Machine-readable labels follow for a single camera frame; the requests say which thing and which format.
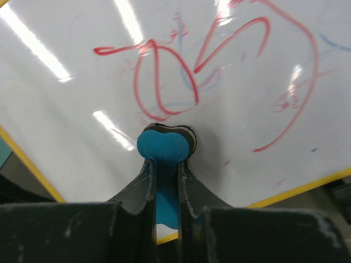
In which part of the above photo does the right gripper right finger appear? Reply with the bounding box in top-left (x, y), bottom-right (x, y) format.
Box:
top-left (177, 159), bottom-right (232, 262)

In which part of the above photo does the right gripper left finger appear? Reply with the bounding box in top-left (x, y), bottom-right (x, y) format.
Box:
top-left (110, 159), bottom-right (157, 262)

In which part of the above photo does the blue bone-shaped eraser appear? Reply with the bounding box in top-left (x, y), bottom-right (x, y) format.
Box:
top-left (137, 123), bottom-right (197, 230)

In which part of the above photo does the yellow framed whiteboard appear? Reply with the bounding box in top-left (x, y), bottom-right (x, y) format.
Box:
top-left (0, 0), bottom-right (351, 246)

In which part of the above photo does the teal paper sheet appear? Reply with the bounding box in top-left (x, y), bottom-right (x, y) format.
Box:
top-left (0, 138), bottom-right (13, 168)

